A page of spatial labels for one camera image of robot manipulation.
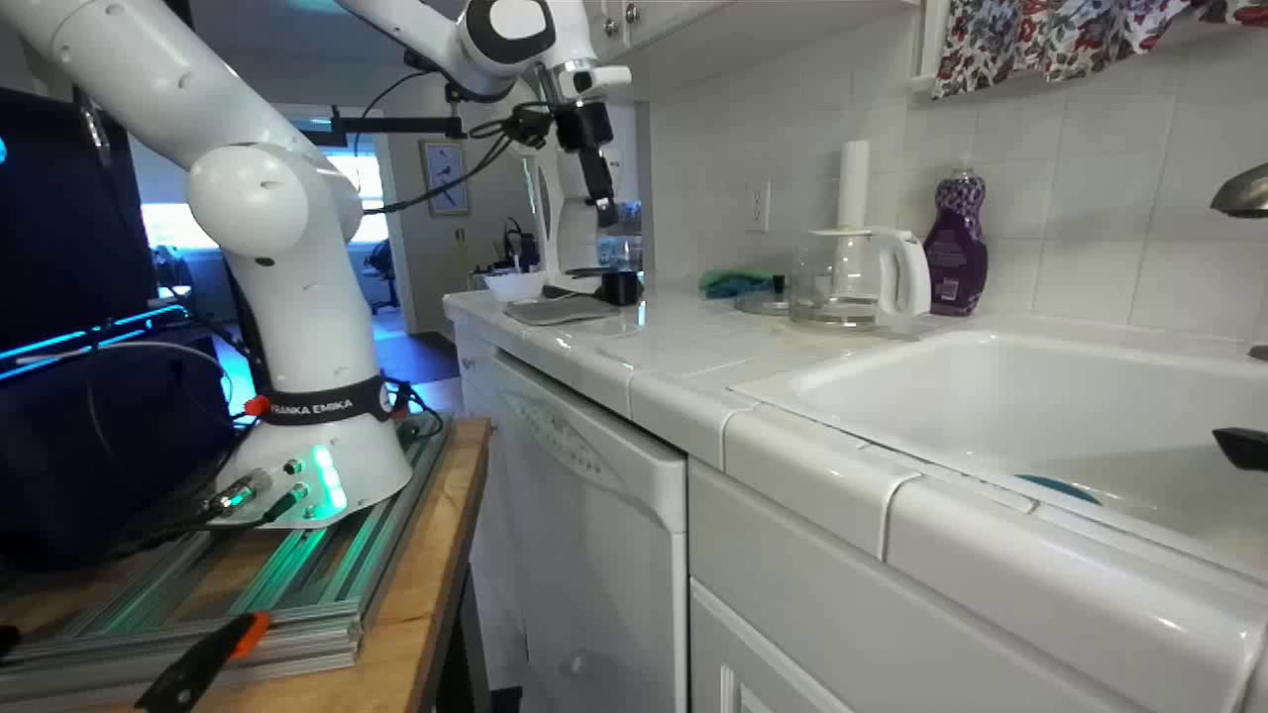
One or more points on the glass coffee carafe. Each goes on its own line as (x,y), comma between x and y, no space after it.
(854,277)

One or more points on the white dishwasher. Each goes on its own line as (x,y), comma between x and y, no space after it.
(579,555)

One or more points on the teal item in sink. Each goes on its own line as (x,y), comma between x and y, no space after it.
(1061,489)

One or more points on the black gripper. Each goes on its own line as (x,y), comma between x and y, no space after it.
(585,127)

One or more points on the black orange clamp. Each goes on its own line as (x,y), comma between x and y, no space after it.
(201,658)

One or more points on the white paper towel roll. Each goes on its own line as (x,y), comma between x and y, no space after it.
(854,185)

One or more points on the wooden table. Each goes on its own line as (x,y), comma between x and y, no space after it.
(420,594)

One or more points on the framed wall picture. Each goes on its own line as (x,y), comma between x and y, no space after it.
(445,181)

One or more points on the dark blue bag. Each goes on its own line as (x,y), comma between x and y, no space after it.
(105,448)

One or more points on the small white bowl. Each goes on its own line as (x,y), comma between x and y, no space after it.
(511,288)

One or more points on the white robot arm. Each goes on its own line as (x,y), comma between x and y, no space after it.
(283,198)

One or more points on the black camera stand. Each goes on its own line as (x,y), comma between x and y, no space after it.
(390,123)

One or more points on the white kitchen sink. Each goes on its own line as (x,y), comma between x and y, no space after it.
(1032,397)

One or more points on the white coffee maker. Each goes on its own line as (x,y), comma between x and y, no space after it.
(571,244)

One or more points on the purple dish soap bottle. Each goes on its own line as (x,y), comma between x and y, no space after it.
(957,252)

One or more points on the clear water bottle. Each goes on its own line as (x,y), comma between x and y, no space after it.
(620,260)

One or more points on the teal cloth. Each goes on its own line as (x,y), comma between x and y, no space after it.
(737,284)

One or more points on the grey counter mat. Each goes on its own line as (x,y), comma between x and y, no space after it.
(560,310)

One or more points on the aluminium frame base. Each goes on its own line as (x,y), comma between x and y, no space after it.
(171,598)

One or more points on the dark computer monitor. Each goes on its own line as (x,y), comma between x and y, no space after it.
(66,213)

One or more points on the white upper cabinet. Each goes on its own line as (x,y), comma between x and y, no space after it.
(737,33)

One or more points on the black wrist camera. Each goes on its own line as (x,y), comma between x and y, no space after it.
(529,123)

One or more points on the floral window curtain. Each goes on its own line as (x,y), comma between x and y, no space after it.
(1044,37)

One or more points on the white sink cabinet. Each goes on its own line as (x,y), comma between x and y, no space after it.
(846,618)

